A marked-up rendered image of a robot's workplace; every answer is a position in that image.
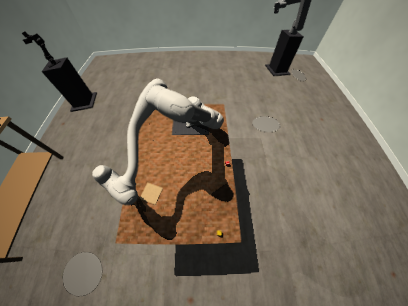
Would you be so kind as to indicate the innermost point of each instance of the tan square mat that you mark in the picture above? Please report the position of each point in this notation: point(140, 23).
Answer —
point(151, 193)

